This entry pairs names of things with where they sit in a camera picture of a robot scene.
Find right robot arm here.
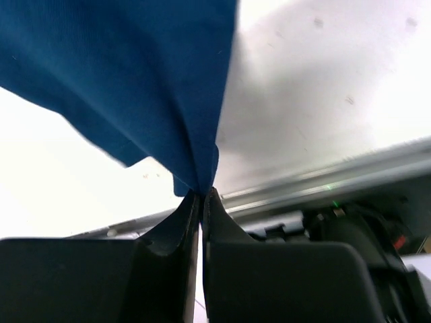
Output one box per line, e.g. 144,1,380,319
1,190,430,322

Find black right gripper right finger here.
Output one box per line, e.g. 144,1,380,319
202,190,384,322

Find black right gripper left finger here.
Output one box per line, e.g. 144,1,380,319
1,193,201,322

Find blue t shirt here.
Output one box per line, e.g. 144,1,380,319
1,0,236,196

